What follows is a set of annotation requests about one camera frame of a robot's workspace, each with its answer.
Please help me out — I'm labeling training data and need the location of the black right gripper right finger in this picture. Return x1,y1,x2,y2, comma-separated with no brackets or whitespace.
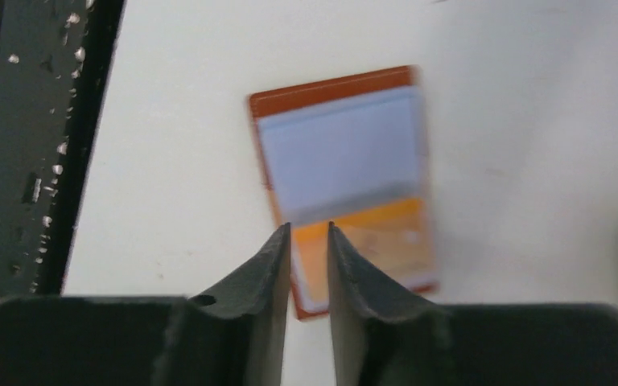
328,224,618,385

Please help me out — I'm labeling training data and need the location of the brown leather card holder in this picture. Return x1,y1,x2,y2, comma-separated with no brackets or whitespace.
247,64,441,322

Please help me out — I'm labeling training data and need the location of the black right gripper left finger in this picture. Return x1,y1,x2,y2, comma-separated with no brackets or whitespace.
0,224,291,385

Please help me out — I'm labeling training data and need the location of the orange credit card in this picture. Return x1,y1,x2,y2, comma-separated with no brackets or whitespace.
292,197,439,318

